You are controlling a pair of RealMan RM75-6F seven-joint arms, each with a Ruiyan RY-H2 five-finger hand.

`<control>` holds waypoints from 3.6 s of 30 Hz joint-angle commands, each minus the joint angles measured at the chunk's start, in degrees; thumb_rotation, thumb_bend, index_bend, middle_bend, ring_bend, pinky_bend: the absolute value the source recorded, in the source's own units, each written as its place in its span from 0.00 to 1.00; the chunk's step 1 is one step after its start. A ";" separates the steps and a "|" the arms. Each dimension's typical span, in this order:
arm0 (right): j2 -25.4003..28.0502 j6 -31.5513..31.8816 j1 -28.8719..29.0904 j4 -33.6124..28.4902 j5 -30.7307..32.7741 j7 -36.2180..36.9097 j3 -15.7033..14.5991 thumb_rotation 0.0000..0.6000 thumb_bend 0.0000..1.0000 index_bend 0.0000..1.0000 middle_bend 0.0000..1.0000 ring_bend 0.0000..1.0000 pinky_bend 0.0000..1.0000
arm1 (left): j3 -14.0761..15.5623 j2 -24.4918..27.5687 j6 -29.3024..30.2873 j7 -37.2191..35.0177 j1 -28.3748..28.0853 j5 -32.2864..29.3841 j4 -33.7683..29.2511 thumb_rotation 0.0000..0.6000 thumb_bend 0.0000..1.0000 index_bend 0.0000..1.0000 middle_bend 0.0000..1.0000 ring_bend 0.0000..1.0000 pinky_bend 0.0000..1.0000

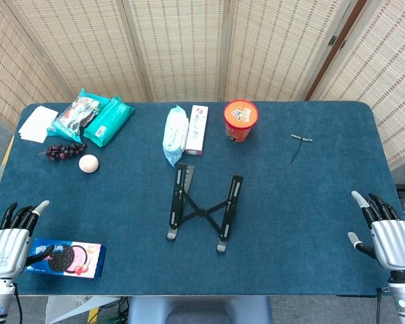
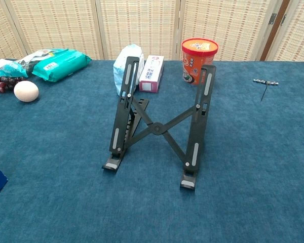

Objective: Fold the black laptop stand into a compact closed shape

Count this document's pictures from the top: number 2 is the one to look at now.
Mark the woven bamboo folding screen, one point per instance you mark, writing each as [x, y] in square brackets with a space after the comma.
[53, 25]
[301, 38]

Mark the red instant noodle cup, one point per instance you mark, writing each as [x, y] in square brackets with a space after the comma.
[195, 55]

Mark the light blue wet wipes pack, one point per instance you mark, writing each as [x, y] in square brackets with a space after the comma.
[121, 65]

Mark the dark red grape bunch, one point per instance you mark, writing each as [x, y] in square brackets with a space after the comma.
[0, 84]

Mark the metal screen hinge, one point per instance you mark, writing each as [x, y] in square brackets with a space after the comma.
[283, 19]
[272, 19]

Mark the black folding laptop stand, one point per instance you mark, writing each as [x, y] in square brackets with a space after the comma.
[157, 127]

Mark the white pink toothpaste box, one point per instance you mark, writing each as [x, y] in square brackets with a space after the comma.
[152, 76]

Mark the green tissue pack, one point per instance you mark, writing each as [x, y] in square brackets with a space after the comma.
[58, 65]

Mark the brown wooden post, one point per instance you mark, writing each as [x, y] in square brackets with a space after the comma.
[271, 38]

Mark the beige egg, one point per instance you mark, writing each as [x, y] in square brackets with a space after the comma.
[26, 91]

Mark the teal snack bag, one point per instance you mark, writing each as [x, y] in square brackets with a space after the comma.
[20, 64]

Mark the blue felt table cover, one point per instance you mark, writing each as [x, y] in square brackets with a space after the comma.
[66, 177]

